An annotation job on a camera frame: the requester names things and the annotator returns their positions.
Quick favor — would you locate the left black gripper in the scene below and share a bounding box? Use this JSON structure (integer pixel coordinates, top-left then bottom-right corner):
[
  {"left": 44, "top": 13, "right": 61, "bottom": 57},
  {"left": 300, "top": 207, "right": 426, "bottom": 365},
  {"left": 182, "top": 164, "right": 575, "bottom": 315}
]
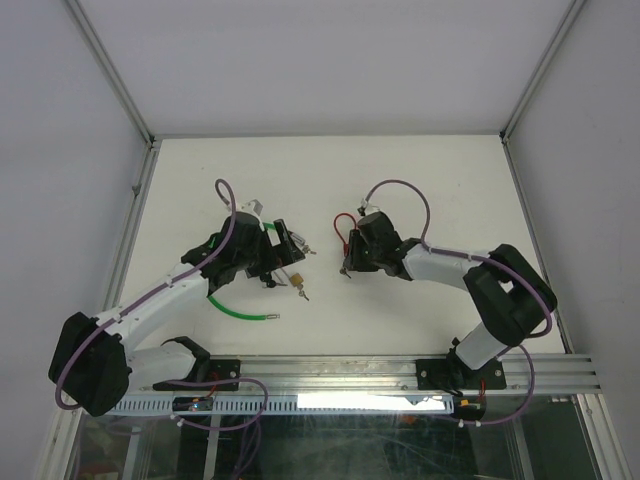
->
[{"left": 235, "top": 219, "right": 304, "bottom": 278}]

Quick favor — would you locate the red cable seal tag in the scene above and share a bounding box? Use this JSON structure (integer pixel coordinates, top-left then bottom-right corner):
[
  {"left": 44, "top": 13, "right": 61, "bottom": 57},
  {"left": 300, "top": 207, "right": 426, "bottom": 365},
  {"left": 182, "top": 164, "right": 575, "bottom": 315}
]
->
[{"left": 332, "top": 212, "right": 357, "bottom": 257}]

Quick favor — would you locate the green cable bike lock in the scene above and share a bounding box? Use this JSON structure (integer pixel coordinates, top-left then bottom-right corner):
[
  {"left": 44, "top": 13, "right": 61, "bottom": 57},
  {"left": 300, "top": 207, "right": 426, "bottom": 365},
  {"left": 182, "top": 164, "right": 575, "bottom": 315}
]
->
[{"left": 208, "top": 230, "right": 307, "bottom": 322}]

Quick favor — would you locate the brass padlock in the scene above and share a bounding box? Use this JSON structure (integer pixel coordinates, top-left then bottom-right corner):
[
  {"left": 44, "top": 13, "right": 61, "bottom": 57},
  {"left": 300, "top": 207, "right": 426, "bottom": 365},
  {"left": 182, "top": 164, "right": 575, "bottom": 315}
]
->
[{"left": 279, "top": 268, "right": 304, "bottom": 289}]

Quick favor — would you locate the black-headed key pair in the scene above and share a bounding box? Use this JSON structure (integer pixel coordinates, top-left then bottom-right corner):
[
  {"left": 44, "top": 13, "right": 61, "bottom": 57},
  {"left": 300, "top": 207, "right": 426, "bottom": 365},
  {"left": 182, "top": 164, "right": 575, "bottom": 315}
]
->
[{"left": 259, "top": 273, "right": 287, "bottom": 289}]

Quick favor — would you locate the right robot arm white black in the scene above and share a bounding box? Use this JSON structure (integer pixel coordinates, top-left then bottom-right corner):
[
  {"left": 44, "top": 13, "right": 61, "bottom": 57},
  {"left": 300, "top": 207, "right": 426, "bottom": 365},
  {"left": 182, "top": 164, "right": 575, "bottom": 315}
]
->
[{"left": 341, "top": 212, "right": 558, "bottom": 387}]

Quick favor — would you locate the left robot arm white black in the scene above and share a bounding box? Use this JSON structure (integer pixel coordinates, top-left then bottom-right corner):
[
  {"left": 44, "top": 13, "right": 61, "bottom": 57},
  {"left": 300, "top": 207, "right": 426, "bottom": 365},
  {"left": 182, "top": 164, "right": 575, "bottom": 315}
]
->
[{"left": 48, "top": 213, "right": 306, "bottom": 417}]

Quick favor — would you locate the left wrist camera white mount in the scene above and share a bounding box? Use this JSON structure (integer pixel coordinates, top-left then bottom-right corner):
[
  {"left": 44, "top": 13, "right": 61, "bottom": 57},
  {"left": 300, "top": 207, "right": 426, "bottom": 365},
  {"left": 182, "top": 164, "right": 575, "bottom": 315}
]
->
[{"left": 238, "top": 199, "right": 263, "bottom": 225}]

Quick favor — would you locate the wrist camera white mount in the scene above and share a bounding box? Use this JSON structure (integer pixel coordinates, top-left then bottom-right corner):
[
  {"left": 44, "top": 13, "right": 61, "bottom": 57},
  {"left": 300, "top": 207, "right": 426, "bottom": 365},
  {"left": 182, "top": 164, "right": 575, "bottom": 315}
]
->
[
  {"left": 238, "top": 199, "right": 263, "bottom": 225},
  {"left": 357, "top": 198, "right": 381, "bottom": 217}
]

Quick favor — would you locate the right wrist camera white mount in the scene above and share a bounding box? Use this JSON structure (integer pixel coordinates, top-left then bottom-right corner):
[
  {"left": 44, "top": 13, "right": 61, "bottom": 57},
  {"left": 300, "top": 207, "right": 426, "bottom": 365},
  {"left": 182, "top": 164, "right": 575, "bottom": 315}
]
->
[{"left": 357, "top": 198, "right": 381, "bottom": 217}]

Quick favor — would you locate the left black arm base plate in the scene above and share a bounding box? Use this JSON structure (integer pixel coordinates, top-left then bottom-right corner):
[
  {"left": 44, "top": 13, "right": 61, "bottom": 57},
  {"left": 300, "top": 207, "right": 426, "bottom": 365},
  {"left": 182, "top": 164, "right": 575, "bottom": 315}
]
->
[{"left": 152, "top": 358, "right": 242, "bottom": 391}]

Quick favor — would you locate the grey slotted cable duct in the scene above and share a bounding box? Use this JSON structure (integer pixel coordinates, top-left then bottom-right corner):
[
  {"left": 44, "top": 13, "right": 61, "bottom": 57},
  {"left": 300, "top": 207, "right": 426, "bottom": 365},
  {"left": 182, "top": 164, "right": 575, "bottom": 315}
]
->
[{"left": 109, "top": 393, "right": 454, "bottom": 417}]

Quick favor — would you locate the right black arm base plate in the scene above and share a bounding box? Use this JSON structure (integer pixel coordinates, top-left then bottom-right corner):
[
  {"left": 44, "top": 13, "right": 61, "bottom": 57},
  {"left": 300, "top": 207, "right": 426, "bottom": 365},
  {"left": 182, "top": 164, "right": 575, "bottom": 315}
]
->
[{"left": 415, "top": 358, "right": 507, "bottom": 396}]

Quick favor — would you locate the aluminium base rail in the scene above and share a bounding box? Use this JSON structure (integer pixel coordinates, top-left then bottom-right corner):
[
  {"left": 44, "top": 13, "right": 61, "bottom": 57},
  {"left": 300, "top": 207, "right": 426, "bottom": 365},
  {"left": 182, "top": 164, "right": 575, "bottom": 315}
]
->
[{"left": 62, "top": 353, "right": 601, "bottom": 396}]

